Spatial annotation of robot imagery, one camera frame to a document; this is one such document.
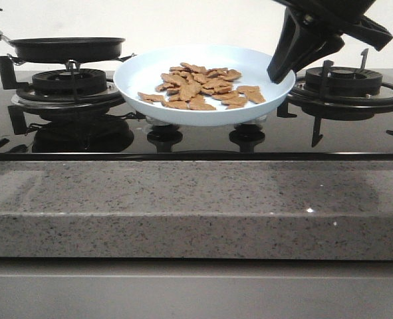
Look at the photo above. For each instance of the black pan support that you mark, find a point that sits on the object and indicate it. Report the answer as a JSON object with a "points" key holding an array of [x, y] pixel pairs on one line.
{"points": [[341, 109], [6, 76]]}

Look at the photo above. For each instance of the silver stove knob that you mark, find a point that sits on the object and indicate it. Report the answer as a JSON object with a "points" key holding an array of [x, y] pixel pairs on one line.
{"points": [[255, 123], [159, 123]]}

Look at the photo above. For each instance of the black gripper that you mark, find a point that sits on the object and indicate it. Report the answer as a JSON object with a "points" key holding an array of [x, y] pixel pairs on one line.
{"points": [[299, 45]]}

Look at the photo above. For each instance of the light blue plate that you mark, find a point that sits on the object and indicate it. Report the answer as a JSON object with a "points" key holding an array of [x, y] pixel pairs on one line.
{"points": [[141, 73]]}

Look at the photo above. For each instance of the gas burner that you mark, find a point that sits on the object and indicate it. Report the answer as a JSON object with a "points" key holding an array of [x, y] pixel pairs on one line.
{"points": [[68, 83], [343, 85]]}

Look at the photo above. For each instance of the left silver stove knob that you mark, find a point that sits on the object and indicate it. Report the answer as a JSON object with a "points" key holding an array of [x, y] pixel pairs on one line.
{"points": [[159, 123]]}

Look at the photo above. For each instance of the black frying pan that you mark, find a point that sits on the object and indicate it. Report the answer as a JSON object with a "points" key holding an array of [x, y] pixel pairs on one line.
{"points": [[60, 50]]}

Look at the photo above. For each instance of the black glass cooktop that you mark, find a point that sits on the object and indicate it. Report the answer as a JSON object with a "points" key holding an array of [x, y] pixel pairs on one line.
{"points": [[123, 135]]}

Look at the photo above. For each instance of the right black pan support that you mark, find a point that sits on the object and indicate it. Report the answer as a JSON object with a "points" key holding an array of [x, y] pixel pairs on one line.
{"points": [[341, 109]]}

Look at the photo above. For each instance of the brown meat pieces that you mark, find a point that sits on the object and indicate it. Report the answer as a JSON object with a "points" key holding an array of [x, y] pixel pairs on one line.
{"points": [[187, 86]]}

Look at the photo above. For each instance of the grey cabinet front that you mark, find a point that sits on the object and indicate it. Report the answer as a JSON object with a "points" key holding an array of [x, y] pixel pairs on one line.
{"points": [[108, 288]]}

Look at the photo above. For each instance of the left black pan support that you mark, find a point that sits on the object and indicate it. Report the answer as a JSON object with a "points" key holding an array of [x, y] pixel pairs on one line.
{"points": [[6, 76]]}

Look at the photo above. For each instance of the right gas burner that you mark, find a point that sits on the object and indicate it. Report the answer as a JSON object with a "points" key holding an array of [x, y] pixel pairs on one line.
{"points": [[343, 85]]}

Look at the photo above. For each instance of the left gas burner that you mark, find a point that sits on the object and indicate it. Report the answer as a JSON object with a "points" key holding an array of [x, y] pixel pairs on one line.
{"points": [[68, 83]]}

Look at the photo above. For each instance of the right silver stove knob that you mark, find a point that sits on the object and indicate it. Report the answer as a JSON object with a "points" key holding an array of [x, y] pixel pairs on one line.
{"points": [[255, 123]]}

